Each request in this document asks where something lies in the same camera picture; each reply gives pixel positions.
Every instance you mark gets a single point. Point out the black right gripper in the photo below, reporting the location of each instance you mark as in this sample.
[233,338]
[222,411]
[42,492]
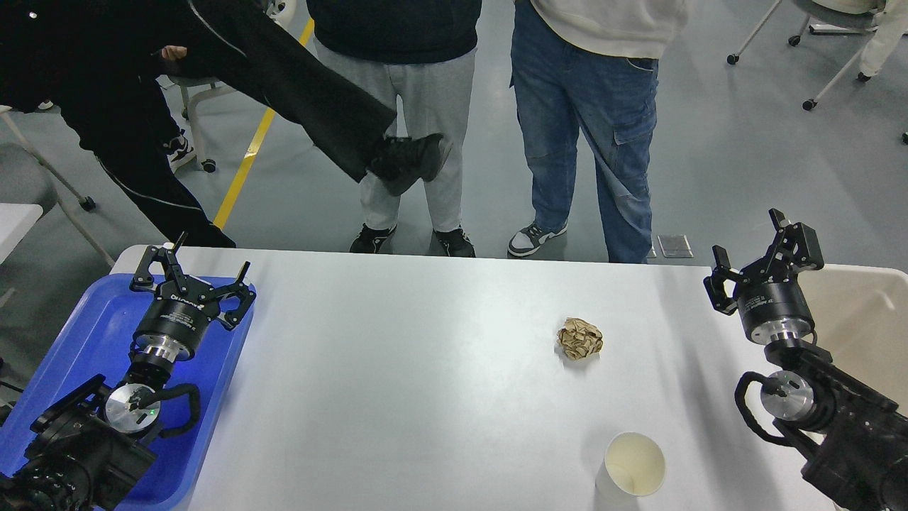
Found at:
[771,304]

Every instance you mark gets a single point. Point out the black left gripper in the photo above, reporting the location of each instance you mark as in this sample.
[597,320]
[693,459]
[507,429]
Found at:
[175,323]

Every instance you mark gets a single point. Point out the white paper cup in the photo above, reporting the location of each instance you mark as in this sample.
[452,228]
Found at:
[633,467]

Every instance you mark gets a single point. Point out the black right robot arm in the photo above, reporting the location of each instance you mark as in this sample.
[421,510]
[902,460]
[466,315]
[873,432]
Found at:
[852,437]

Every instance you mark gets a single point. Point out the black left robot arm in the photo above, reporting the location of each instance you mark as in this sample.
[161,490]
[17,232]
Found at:
[120,413]

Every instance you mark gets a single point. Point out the metal floor plate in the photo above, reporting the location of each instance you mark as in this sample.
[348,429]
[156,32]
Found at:
[671,246]

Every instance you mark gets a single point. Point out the blue plastic tray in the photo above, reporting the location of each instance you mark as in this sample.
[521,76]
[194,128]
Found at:
[96,340]

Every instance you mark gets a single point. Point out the beige plastic bin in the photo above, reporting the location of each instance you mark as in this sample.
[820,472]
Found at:
[860,314]

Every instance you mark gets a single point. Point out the white side table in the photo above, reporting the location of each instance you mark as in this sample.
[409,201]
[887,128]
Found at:
[16,221]

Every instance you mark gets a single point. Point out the crumpled brown paper ball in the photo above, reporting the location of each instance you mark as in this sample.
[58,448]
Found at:
[579,339]

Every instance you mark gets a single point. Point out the grey chair at left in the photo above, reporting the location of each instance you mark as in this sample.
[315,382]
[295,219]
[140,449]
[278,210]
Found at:
[35,184]

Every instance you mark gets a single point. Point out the grey office chair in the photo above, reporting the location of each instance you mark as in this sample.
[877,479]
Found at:
[193,91]

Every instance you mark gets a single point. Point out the person in blue jeans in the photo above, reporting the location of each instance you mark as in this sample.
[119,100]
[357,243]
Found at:
[590,69]

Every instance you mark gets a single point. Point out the grey chair top right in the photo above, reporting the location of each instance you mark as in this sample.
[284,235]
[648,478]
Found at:
[883,22]

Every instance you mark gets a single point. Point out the person in grey sweatpants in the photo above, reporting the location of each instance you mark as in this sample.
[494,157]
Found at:
[418,56]

